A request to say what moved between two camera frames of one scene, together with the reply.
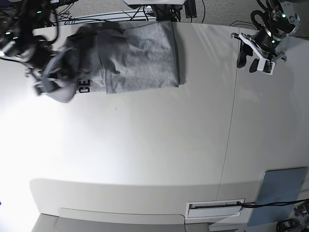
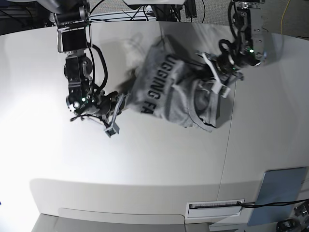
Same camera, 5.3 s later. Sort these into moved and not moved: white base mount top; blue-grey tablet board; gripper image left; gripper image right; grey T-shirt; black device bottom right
Moved: gripper image right; grey T-shirt; gripper image left
Not moved: white base mount top; blue-grey tablet board; black device bottom right
